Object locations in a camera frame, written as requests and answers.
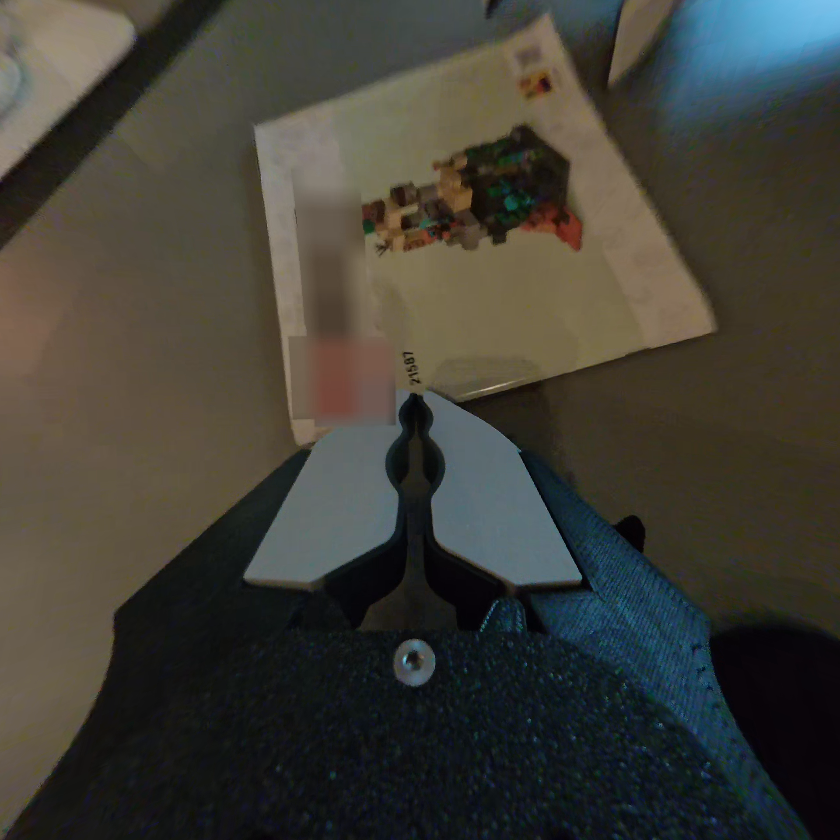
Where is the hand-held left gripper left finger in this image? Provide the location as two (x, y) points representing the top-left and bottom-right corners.
(243, 392), (421, 588)

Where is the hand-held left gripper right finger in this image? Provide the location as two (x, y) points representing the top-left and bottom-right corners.
(423, 390), (585, 590)

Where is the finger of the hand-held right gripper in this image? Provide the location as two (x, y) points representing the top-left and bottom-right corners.
(607, 0), (683, 89)

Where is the white instruction booklet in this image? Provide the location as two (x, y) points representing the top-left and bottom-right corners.
(254, 14), (719, 447)

